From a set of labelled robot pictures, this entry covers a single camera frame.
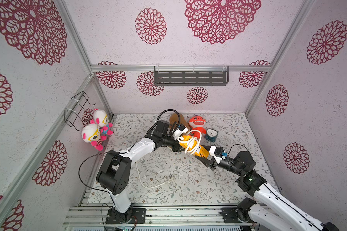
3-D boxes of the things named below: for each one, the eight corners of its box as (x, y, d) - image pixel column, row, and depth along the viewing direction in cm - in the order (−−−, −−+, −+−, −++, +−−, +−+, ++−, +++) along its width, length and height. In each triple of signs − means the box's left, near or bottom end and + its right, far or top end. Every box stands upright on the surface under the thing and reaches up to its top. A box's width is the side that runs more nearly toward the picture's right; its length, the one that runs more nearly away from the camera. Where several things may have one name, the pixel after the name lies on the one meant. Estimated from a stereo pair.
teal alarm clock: (204, 140, 107) (205, 136, 103) (206, 131, 112) (207, 127, 108) (215, 143, 105) (217, 139, 101) (217, 134, 110) (218, 130, 106)
